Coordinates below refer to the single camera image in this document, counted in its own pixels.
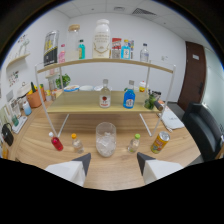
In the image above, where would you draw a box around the clear bottle orange cap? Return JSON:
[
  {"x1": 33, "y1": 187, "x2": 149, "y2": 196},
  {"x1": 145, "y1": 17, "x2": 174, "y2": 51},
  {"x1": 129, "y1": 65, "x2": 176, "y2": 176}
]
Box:
[{"x1": 70, "y1": 133, "x2": 85, "y2": 154}]

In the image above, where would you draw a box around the yellow juice can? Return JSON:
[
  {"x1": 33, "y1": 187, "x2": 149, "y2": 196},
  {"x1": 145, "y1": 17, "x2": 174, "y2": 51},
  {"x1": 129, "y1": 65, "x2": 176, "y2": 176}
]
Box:
[{"x1": 150, "y1": 130, "x2": 171, "y2": 155}]

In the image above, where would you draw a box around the red liquid bottle white cap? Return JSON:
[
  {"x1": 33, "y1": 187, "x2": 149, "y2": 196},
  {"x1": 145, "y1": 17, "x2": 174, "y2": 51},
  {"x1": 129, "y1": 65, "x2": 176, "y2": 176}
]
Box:
[{"x1": 48, "y1": 131, "x2": 64, "y2": 152}]

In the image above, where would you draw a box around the clear bottle green cap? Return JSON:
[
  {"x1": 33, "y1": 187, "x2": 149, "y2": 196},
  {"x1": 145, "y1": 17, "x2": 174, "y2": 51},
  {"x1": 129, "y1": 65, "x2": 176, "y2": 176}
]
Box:
[{"x1": 127, "y1": 133, "x2": 141, "y2": 154}]

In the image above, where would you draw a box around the green glass cup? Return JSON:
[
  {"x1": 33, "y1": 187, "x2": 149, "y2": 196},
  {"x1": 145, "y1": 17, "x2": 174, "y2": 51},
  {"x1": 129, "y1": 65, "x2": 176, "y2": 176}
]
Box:
[{"x1": 11, "y1": 114, "x2": 20, "y2": 127}]

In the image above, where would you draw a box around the clear drinking glass with ice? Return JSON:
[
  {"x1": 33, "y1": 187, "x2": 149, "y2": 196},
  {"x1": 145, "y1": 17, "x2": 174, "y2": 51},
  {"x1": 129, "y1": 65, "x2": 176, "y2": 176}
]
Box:
[{"x1": 95, "y1": 121, "x2": 118, "y2": 158}]

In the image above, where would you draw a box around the white notebook on table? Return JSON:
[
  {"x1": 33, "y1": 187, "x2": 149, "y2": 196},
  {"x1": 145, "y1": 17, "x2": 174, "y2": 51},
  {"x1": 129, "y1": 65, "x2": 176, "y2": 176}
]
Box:
[{"x1": 159, "y1": 106, "x2": 185, "y2": 131}]

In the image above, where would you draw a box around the black cylindrical tool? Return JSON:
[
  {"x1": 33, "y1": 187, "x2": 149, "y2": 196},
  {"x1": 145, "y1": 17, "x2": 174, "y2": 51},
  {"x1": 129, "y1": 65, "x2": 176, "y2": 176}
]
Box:
[{"x1": 153, "y1": 100, "x2": 165, "y2": 112}]

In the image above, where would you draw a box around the white tray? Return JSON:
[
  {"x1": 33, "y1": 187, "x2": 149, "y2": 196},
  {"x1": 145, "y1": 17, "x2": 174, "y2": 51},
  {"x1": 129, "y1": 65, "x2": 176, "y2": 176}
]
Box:
[{"x1": 10, "y1": 114, "x2": 29, "y2": 135}]

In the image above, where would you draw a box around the glass jar of limes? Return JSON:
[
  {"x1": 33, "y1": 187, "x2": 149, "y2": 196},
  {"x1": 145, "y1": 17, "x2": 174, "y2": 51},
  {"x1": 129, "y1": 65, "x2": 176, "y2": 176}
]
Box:
[{"x1": 143, "y1": 91, "x2": 158, "y2": 111}]

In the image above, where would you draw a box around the black handbag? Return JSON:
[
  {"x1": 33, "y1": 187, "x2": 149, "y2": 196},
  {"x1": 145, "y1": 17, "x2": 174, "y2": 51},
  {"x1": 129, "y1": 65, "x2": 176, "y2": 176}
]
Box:
[{"x1": 0, "y1": 122, "x2": 15, "y2": 148}]

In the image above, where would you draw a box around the light blue small bottle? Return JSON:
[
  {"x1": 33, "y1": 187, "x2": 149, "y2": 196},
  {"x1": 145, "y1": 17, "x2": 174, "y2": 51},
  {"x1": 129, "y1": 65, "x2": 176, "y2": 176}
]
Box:
[{"x1": 22, "y1": 100, "x2": 33, "y2": 117}]

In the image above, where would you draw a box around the blue liquid bottle silver cap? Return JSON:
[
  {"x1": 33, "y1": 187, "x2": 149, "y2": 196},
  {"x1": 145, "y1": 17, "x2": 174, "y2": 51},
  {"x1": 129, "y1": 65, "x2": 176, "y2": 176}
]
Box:
[{"x1": 122, "y1": 79, "x2": 137, "y2": 110}]

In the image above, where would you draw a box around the clear bottle red label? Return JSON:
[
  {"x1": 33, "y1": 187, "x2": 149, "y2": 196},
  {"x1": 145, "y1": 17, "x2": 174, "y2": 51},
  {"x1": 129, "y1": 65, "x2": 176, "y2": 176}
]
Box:
[{"x1": 99, "y1": 78, "x2": 112, "y2": 109}]

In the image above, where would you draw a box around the white blue food tub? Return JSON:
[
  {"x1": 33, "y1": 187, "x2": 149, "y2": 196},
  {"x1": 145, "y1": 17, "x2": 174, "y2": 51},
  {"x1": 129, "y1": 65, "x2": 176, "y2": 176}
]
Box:
[{"x1": 63, "y1": 84, "x2": 81, "y2": 93}]

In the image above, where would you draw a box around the white bowl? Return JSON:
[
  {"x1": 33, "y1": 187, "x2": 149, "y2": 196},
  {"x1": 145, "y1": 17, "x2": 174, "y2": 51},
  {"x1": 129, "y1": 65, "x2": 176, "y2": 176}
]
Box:
[{"x1": 79, "y1": 85, "x2": 95, "y2": 92}]

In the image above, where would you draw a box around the green potted plant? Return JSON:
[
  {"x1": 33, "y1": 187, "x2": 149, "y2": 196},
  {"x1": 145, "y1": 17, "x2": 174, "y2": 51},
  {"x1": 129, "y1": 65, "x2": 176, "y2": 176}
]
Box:
[{"x1": 54, "y1": 73, "x2": 72, "y2": 90}]

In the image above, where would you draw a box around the white kettle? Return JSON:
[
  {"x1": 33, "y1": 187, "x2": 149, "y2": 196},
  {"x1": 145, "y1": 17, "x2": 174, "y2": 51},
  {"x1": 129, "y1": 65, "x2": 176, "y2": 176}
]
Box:
[{"x1": 17, "y1": 81, "x2": 33, "y2": 98}]

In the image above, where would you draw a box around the brown door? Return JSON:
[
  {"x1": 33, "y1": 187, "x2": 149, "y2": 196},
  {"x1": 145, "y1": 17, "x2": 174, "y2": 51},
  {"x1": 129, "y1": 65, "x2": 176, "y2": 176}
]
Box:
[{"x1": 177, "y1": 41, "x2": 208, "y2": 112}]

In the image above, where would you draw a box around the pink liquid bottle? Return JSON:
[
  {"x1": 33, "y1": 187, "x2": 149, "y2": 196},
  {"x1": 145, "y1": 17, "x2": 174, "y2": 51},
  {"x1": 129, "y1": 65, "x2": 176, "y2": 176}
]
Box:
[{"x1": 58, "y1": 43, "x2": 67, "y2": 64}]

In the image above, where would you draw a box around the clear bottle blue cap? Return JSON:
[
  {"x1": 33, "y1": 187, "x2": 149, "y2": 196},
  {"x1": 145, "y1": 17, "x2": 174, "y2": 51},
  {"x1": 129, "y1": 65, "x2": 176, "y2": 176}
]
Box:
[{"x1": 139, "y1": 43, "x2": 150, "y2": 63}]

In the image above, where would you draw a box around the teal liquid bottle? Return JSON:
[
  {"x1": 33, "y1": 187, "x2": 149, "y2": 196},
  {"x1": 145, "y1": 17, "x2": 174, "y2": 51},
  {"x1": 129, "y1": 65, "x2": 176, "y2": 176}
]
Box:
[{"x1": 77, "y1": 39, "x2": 87, "y2": 60}]

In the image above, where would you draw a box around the large glass jar cork lid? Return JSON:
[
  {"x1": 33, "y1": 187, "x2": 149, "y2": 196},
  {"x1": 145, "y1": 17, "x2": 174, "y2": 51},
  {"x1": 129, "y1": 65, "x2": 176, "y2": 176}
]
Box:
[{"x1": 65, "y1": 24, "x2": 81, "y2": 62}]

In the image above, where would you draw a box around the blue gin bottle yellow cap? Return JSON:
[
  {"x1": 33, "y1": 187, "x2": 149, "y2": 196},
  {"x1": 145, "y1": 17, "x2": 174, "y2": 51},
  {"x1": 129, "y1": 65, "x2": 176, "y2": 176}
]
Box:
[{"x1": 120, "y1": 39, "x2": 132, "y2": 61}]

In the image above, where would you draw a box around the white figurine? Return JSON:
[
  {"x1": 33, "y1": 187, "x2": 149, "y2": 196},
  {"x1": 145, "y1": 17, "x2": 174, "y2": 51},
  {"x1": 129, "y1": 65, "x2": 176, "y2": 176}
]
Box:
[{"x1": 18, "y1": 34, "x2": 30, "y2": 56}]

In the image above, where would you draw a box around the large white milk bottle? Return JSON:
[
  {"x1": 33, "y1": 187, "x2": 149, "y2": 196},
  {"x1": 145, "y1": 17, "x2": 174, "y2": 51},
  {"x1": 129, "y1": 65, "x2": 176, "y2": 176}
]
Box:
[{"x1": 92, "y1": 18, "x2": 112, "y2": 60}]

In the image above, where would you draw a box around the large ceiling air vent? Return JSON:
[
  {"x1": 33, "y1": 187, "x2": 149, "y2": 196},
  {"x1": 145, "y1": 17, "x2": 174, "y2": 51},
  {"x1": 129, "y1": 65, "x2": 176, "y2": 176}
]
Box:
[{"x1": 131, "y1": 7, "x2": 157, "y2": 17}]

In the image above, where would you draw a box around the two-tier wooden shelf white frame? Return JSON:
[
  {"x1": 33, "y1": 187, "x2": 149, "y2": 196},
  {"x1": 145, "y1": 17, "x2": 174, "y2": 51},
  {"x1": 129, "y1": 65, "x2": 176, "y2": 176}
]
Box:
[{"x1": 34, "y1": 58, "x2": 177, "y2": 138}]

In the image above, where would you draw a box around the wooden wall shelf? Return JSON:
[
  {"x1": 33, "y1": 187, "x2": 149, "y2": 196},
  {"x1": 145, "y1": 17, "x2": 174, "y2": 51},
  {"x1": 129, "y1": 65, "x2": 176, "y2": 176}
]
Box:
[{"x1": 6, "y1": 52, "x2": 32, "y2": 69}]

